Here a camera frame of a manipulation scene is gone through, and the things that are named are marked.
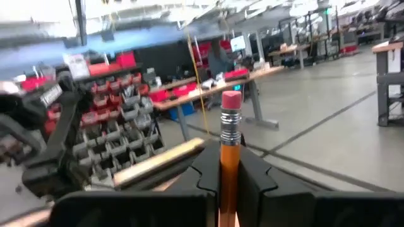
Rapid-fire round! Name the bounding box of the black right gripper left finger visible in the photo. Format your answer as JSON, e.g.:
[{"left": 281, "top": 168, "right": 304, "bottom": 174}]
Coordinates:
[{"left": 50, "top": 140, "right": 221, "bottom": 227}]

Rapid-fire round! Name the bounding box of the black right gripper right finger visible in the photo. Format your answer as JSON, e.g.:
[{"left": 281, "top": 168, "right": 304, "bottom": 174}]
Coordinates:
[{"left": 236, "top": 144, "right": 404, "bottom": 227}]

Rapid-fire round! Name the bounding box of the orange pencil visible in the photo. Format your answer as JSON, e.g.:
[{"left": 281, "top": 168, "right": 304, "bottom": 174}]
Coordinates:
[{"left": 218, "top": 90, "right": 243, "bottom": 227}]

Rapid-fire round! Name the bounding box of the shelf of red grey bins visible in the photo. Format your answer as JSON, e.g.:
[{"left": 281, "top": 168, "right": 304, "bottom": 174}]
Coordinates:
[{"left": 18, "top": 50, "right": 167, "bottom": 179}]

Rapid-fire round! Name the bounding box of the blue bin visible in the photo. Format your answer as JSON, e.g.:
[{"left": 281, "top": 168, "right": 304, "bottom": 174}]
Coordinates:
[{"left": 169, "top": 102, "right": 196, "bottom": 122}]

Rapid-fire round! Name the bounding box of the long wooden workbench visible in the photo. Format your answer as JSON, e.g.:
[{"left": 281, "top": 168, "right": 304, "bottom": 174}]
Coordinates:
[{"left": 153, "top": 65, "right": 285, "bottom": 141}]

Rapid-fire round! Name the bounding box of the person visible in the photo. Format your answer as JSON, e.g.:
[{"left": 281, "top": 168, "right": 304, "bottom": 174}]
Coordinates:
[{"left": 207, "top": 40, "right": 236, "bottom": 78}]

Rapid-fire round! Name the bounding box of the distant wooden workbench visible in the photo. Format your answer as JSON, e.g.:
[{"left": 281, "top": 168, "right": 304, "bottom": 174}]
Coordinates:
[{"left": 268, "top": 43, "right": 313, "bottom": 70}]

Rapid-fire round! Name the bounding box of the grey wood-topped table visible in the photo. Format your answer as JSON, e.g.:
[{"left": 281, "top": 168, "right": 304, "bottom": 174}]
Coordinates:
[{"left": 371, "top": 40, "right": 404, "bottom": 127}]

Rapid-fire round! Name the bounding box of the computer monitor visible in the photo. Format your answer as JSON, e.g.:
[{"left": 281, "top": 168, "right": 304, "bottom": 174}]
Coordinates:
[{"left": 229, "top": 35, "right": 247, "bottom": 53}]

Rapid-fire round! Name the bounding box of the yellow hanging cable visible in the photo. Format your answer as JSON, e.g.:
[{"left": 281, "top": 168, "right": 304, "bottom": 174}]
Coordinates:
[{"left": 185, "top": 25, "right": 211, "bottom": 137}]

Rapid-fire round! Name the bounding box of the black vertical post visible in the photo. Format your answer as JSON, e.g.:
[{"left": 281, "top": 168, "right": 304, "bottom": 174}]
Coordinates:
[{"left": 74, "top": 0, "right": 88, "bottom": 47}]

